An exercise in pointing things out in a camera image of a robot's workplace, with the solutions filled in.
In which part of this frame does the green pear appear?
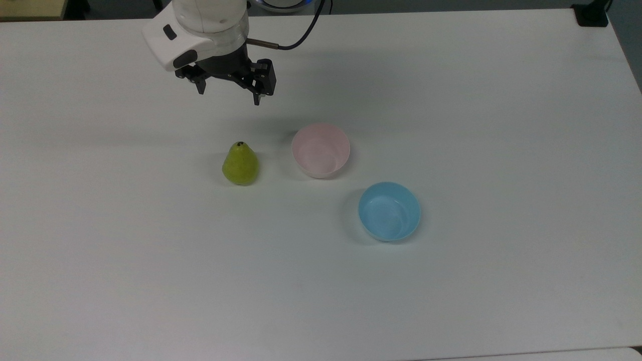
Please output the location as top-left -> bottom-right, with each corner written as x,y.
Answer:
222,141 -> 260,186

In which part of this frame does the wooden furniture piece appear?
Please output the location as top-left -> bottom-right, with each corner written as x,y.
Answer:
0,0 -> 68,22

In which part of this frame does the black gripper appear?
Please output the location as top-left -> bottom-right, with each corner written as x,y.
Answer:
175,43 -> 277,106

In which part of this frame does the pink plastic bowl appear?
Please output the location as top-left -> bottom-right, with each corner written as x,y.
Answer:
291,123 -> 351,179

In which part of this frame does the round base with blue light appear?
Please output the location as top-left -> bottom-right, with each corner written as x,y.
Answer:
249,0 -> 317,14

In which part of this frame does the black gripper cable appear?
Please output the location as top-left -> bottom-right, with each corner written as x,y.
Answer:
247,0 -> 326,51

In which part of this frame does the light blue plastic bowl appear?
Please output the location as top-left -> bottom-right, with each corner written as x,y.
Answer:
358,182 -> 421,242

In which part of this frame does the black table clamp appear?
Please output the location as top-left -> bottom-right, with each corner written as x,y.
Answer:
572,0 -> 610,27

